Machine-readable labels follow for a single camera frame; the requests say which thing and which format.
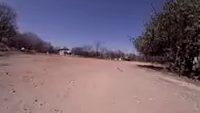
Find distant row of bare trees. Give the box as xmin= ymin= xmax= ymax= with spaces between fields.
xmin=71 ymin=40 xmax=140 ymax=62

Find reddish dirt road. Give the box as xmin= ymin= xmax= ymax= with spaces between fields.
xmin=0 ymin=50 xmax=200 ymax=113

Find white building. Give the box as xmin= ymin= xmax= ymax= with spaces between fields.
xmin=57 ymin=47 xmax=73 ymax=57

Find bare trees and brush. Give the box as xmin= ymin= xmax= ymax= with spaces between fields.
xmin=0 ymin=1 xmax=58 ymax=59

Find green bushy trees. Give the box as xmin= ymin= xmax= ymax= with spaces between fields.
xmin=128 ymin=0 xmax=200 ymax=80

